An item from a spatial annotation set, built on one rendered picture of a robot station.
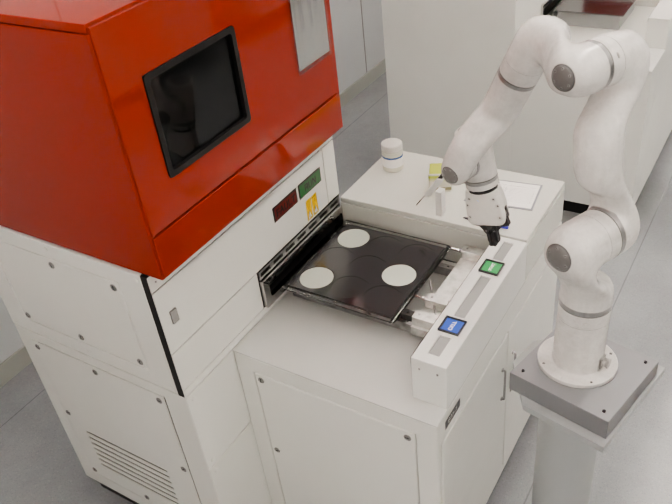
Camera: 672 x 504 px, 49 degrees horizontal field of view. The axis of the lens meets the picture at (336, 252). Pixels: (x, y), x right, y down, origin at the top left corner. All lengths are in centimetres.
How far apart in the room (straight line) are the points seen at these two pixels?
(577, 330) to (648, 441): 122
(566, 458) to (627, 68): 103
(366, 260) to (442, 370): 55
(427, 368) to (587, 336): 38
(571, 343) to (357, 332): 60
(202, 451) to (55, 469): 108
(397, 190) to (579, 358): 86
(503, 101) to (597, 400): 72
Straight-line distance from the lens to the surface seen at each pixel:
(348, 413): 199
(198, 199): 176
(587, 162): 160
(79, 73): 155
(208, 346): 202
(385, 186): 243
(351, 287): 212
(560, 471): 214
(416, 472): 203
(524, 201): 233
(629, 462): 290
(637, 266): 373
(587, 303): 176
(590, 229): 165
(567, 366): 189
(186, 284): 188
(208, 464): 222
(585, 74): 148
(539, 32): 161
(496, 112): 174
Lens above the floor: 223
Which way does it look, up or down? 36 degrees down
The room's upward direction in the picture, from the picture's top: 7 degrees counter-clockwise
